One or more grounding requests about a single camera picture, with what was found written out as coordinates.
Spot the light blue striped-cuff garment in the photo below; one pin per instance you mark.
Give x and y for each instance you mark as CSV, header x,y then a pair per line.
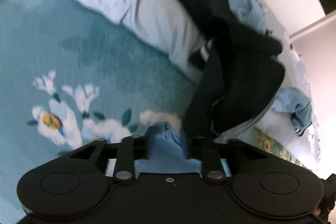
x,y
288,100

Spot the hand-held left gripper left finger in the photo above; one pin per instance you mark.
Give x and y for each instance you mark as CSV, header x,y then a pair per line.
x,y
127,150

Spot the teal floral bed blanket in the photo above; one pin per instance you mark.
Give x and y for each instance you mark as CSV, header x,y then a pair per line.
x,y
65,29

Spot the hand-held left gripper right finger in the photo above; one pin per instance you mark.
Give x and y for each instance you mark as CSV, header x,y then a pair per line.
x,y
208,150

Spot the beige door frame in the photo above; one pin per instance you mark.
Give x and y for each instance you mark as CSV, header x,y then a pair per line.
x,y
315,26

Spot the black garment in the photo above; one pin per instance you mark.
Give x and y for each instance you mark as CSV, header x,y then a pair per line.
x,y
236,77

